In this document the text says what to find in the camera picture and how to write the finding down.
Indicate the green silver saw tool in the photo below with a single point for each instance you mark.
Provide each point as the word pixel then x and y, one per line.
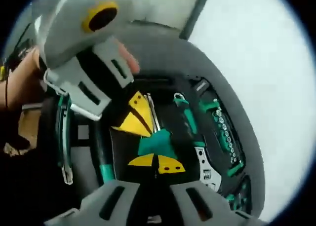
pixel 66 149

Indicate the black toolbox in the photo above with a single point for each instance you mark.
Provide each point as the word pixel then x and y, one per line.
pixel 123 171

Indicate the brown cardboard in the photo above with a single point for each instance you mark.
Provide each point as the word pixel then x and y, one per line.
pixel 27 127

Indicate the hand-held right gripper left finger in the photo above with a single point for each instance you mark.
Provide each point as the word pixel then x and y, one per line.
pixel 90 203

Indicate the green bit tool set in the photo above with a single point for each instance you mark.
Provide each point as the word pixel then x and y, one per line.
pixel 243 191

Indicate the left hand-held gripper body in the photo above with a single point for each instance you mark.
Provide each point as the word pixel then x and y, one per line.
pixel 64 26

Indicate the black partition frame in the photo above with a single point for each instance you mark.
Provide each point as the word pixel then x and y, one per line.
pixel 195 13

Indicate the green black knife tool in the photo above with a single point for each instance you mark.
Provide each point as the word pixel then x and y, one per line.
pixel 185 112

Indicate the silver wrench tool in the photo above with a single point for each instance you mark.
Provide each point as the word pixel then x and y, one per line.
pixel 206 161

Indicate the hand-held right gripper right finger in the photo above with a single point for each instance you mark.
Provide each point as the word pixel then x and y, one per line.
pixel 222 208

